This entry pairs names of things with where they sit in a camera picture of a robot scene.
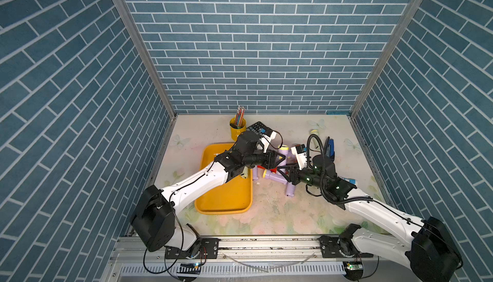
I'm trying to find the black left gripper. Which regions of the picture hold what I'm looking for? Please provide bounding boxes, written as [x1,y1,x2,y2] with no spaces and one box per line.
[240,147,286,170]

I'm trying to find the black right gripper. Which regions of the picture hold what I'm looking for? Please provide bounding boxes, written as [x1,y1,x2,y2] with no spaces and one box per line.
[277,162,326,192]

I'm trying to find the pale green flashlight yellow head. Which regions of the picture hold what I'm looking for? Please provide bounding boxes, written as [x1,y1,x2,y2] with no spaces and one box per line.
[241,167,250,179]

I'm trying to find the lilac flashlight yellow head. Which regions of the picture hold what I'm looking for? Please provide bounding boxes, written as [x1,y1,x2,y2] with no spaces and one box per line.
[262,169,288,185]

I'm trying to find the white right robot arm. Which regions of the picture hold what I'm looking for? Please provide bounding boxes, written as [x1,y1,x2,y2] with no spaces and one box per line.
[277,163,463,281]

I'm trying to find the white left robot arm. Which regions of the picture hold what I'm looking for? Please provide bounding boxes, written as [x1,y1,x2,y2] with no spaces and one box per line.
[129,128,286,252]

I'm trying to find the blue black stapler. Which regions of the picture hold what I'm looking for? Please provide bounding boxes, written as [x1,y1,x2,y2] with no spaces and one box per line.
[324,137,335,161]

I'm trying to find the yellow pencil cup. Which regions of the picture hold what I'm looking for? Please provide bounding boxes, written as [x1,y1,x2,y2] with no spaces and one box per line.
[229,118,246,142]

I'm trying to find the black calculator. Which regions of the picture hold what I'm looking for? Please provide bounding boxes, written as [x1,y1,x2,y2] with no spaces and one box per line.
[246,121,272,136]

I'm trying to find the coloured pencils bunch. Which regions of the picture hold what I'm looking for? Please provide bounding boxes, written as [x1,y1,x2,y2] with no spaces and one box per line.
[234,106,245,129]

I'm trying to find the yellow plastic tray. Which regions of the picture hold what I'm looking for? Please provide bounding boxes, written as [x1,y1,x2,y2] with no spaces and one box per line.
[194,142,254,216]

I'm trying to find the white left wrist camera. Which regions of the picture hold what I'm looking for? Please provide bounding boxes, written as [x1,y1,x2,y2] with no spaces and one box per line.
[260,130,278,153]

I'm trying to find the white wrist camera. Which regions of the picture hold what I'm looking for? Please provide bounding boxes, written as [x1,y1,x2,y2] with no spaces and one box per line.
[260,130,278,153]
[291,144,308,170]

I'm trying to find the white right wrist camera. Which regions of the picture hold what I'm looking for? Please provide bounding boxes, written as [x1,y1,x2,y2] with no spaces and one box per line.
[291,144,308,170]

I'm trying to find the aluminium front rail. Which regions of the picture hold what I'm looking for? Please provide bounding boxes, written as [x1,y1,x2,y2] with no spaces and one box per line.
[102,230,411,281]

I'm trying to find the metal corner frame post left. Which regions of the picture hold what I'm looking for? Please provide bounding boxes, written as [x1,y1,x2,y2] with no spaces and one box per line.
[112,0,177,120]

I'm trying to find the metal corner frame post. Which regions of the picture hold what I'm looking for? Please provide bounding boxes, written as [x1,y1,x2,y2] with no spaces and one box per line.
[112,0,177,120]
[349,0,423,121]

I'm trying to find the metal corner frame post right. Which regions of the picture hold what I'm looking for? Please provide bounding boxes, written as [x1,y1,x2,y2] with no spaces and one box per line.
[349,0,423,121]

